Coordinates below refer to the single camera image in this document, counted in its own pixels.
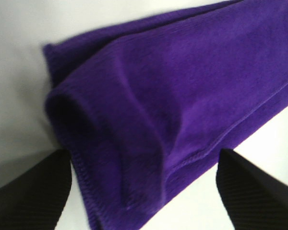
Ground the purple microfibre towel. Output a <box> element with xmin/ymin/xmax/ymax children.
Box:
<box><xmin>43</xmin><ymin>0</ymin><xmax>288</xmax><ymax>230</ymax></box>

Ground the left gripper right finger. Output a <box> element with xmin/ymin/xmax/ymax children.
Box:
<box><xmin>216</xmin><ymin>149</ymin><xmax>288</xmax><ymax>230</ymax></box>

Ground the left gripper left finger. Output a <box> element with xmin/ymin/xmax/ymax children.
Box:
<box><xmin>0</xmin><ymin>149</ymin><xmax>72</xmax><ymax>230</ymax></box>

